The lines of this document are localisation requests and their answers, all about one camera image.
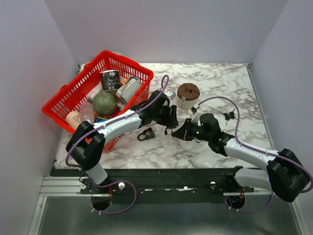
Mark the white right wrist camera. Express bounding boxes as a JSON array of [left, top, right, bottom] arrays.
[[190, 104, 202, 122]]

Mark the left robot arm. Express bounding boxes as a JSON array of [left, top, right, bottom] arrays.
[[66, 91, 178, 193]]

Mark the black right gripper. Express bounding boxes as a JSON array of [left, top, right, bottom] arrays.
[[172, 117, 211, 141]]

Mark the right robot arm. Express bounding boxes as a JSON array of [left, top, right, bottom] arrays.
[[172, 114, 310, 202]]

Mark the dark printed can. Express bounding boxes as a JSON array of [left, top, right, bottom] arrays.
[[100, 70, 121, 91]]

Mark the white small box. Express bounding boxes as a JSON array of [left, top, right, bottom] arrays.
[[87, 82, 102, 100]]

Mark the brown wrapped paper roll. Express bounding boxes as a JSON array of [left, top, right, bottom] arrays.
[[177, 83, 200, 110]]

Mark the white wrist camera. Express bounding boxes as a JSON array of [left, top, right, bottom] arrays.
[[190, 104, 202, 122], [164, 91, 176, 101]]

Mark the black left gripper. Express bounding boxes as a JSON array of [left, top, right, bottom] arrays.
[[153, 104, 179, 128]]

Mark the green glitter ball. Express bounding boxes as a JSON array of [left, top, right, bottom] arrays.
[[92, 92, 117, 116]]

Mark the red plastic basket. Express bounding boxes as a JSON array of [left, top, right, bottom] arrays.
[[42, 50, 155, 154]]

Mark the silver grey can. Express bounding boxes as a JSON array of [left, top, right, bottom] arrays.
[[116, 76, 141, 103]]

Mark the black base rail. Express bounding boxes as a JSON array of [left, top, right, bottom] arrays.
[[81, 166, 254, 205]]

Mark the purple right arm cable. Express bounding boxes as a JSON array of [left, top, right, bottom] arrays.
[[197, 96, 313, 213]]

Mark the clear plastic bottle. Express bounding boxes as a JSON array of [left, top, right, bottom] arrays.
[[79, 102, 94, 123]]

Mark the black Kaijing padlock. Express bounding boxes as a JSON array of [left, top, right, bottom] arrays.
[[137, 127, 155, 141]]

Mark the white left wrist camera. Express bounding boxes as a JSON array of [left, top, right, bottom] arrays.
[[164, 91, 176, 101]]

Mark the black headed key bunch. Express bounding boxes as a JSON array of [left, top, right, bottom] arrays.
[[223, 109, 236, 126]]

